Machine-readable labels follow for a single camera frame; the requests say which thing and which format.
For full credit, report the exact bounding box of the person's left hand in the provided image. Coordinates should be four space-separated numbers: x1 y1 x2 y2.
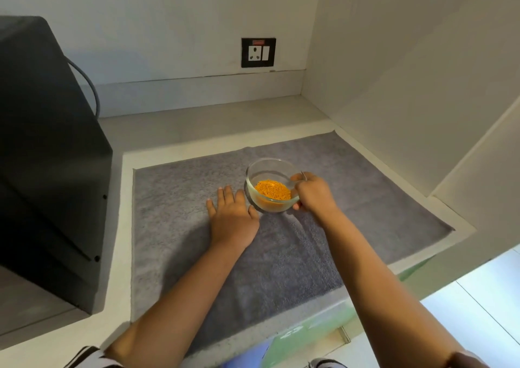
206 185 261 250

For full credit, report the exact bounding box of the grey power cable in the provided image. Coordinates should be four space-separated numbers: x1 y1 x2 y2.
65 56 101 119

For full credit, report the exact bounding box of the clear glass bowl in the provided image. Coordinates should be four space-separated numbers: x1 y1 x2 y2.
245 157 304 214

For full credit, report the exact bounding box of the person's right hand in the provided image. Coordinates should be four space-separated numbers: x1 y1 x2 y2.
290 172 340 223

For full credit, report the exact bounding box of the person's right forearm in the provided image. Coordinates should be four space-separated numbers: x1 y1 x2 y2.
320 208 469 368

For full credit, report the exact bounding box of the white cabinet panel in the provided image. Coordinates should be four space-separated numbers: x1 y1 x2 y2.
430 95 520 267

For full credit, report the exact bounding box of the black wall socket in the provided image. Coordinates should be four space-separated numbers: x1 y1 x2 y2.
241 37 277 69

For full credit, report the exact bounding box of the black microwave oven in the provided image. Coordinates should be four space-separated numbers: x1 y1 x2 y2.
0 16 113 315

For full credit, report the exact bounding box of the grey towel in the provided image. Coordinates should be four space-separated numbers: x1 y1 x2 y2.
132 131 455 357

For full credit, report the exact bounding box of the person's left forearm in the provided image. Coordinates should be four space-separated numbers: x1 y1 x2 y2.
104 237 261 368

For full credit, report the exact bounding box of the orange crunchy snack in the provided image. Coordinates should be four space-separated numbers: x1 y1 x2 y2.
254 179 292 202

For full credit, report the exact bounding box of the striped shirt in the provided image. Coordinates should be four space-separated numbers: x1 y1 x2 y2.
62 345 123 368

